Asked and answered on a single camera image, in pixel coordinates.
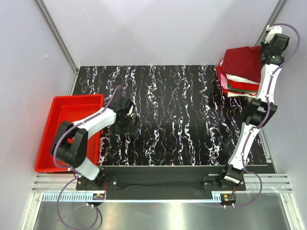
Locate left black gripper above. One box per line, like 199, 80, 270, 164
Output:
110, 114, 139, 138

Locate dark red t-shirt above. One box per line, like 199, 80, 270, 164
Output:
221, 46, 261, 84

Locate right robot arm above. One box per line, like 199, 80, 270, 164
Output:
218, 33, 290, 190

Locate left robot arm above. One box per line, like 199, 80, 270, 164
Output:
50, 96, 140, 190

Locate white folded t-shirt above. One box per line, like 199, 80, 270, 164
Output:
222, 72, 254, 84

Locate red folded t-shirt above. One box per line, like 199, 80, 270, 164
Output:
216, 66, 259, 92

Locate green folded t-shirt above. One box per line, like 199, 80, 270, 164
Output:
227, 80, 259, 93

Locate pink folded t-shirt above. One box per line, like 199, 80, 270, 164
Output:
220, 72, 228, 90

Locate red plastic bin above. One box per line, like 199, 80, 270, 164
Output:
35, 94, 104, 173

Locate cream folded t-shirt bottom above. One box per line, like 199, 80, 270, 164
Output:
226, 91, 257, 98

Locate left connector board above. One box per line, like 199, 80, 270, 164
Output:
93, 193, 106, 202

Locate connector board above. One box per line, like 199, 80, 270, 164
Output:
223, 194, 236, 202
93, 193, 106, 202

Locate right connector board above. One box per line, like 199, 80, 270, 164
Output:
223, 194, 236, 202

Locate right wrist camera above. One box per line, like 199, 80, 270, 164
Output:
264, 25, 283, 44

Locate right aluminium frame post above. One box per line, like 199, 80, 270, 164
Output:
254, 0, 288, 46

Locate aluminium frame post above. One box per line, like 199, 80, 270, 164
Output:
34, 0, 79, 73
254, 0, 288, 46

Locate white slotted cable duct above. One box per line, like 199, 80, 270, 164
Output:
42, 192, 221, 203

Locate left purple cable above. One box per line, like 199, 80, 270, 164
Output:
54, 85, 127, 228

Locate left aluminium frame post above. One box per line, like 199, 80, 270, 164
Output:
34, 0, 79, 73

